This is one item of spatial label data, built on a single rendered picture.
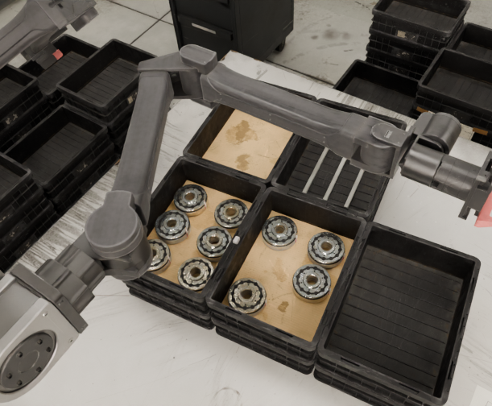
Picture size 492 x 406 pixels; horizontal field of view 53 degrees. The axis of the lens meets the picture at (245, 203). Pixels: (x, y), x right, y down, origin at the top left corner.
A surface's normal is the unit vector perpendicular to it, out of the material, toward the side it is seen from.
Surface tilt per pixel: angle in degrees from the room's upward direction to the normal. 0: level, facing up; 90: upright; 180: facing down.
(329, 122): 9
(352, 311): 0
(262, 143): 0
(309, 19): 0
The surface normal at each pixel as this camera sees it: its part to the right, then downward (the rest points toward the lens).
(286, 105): -0.10, -0.54
